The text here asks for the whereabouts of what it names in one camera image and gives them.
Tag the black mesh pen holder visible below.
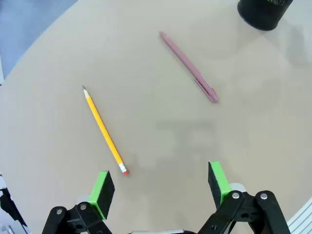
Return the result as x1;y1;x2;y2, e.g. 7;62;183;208
237;0;294;31

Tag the yellow pencil with pink eraser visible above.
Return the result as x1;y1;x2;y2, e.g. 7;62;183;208
82;85;129;176

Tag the pink retractable pen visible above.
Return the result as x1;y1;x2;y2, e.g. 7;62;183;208
159;31;219;103

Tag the black stand leg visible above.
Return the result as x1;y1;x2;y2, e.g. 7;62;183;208
0;172;28;229

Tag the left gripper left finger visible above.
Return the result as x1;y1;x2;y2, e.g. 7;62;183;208
41;170;117;234

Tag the white slatted panel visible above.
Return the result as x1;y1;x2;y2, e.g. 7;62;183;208
287;198;312;234

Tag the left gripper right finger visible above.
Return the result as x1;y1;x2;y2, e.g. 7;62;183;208
196;160;292;234

